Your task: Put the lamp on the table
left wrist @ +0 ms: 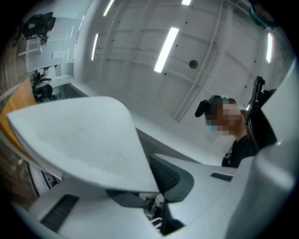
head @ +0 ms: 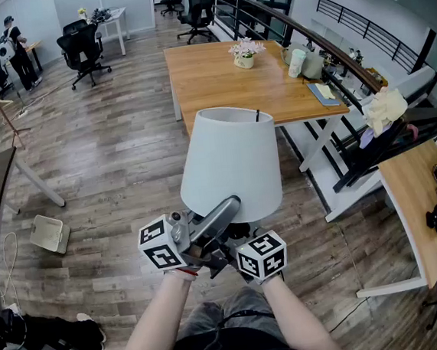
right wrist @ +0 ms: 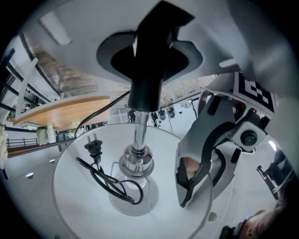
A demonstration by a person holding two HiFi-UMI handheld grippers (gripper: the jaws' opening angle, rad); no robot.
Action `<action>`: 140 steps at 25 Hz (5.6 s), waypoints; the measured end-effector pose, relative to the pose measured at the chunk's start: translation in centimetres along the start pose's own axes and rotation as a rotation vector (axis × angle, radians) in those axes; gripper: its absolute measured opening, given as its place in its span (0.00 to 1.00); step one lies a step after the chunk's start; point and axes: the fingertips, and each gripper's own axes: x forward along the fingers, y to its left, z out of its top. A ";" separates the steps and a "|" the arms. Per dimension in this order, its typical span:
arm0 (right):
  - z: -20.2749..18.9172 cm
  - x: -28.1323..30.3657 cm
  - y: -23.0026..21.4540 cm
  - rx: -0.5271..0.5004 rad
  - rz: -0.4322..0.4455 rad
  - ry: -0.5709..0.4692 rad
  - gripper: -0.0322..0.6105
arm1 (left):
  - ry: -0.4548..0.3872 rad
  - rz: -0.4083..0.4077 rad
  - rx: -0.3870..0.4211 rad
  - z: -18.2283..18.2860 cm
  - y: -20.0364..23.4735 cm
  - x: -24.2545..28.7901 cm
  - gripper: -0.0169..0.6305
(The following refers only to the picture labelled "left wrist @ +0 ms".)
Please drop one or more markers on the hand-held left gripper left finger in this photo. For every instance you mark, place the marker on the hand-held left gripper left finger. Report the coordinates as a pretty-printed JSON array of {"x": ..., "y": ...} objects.
[{"x": 77, "y": 210}]

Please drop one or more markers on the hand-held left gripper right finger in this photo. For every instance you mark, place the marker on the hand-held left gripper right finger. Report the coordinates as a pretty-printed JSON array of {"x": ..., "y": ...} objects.
[{"x": 205, "y": 186}]

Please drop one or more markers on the white shade table lamp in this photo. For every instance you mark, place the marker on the white shade table lamp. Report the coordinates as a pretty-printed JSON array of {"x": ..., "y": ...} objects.
[{"x": 81, "y": 140}]

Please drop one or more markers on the wooden desk top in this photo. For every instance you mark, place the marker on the wooden desk top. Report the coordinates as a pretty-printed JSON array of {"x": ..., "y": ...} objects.
[{"x": 18, "y": 102}]

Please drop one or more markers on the person's black shirt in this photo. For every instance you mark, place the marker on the person's black shirt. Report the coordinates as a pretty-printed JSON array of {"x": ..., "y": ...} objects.
[{"x": 240, "y": 151}]

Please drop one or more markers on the blue face mask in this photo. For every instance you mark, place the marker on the blue face mask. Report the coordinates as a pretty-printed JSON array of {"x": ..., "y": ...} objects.
[{"x": 211, "y": 128}]

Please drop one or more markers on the person's head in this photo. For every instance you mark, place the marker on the person's head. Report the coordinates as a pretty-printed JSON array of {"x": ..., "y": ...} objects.
[{"x": 231, "y": 121}]

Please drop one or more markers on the black office chair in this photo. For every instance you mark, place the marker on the black office chair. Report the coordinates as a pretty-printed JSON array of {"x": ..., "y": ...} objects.
[
  {"x": 44, "y": 92},
  {"x": 39, "y": 78},
  {"x": 38, "y": 24}
]

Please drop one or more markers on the round ceiling sensor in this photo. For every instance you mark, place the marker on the round ceiling sensor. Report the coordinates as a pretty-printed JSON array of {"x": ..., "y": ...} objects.
[{"x": 193, "y": 64}]

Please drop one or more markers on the ceiling light strip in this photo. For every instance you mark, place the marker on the ceiling light strip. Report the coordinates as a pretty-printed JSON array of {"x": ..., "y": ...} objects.
[
  {"x": 108, "y": 7},
  {"x": 166, "y": 50},
  {"x": 95, "y": 46},
  {"x": 269, "y": 47},
  {"x": 186, "y": 2}
]

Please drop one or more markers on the white table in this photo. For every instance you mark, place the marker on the white table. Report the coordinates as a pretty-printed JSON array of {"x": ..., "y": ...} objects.
[{"x": 30, "y": 52}]

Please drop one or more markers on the black head-worn camera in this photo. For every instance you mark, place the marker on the black head-worn camera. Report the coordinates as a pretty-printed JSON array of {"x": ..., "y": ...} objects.
[{"x": 205, "y": 107}]

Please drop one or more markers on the black equipment mount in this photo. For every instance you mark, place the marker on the black equipment mount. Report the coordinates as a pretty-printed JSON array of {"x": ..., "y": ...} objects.
[{"x": 259, "y": 126}]

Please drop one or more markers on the white wall panel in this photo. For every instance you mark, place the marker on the white wall panel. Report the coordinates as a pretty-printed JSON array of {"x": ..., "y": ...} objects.
[{"x": 57, "y": 54}]

